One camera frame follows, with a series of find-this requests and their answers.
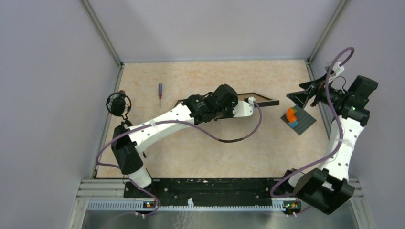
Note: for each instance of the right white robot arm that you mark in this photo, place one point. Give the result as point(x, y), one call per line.
point(327, 187)

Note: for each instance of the black microphone with shock mount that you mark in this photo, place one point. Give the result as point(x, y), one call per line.
point(119, 104)

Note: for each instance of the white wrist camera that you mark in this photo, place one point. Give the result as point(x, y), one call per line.
point(244, 108)
point(336, 70)

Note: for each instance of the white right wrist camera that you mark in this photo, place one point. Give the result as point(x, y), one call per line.
point(336, 70)

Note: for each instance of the orange green tape dispenser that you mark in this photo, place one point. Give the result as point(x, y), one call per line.
point(290, 115)

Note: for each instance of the black picture frame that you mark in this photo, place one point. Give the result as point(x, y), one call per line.
point(228, 114)

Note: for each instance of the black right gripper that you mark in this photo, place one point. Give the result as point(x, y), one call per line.
point(300, 98)

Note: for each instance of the white cable duct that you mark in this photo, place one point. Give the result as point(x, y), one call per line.
point(138, 205)

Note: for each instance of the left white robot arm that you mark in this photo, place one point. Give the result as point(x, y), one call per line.
point(135, 140)

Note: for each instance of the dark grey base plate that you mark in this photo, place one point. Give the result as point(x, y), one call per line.
point(305, 121)

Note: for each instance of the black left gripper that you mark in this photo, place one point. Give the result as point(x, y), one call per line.
point(231, 105)

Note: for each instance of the blue red screwdriver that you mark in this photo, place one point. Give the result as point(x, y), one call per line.
point(160, 90)

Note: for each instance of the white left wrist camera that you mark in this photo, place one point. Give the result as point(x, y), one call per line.
point(244, 108)

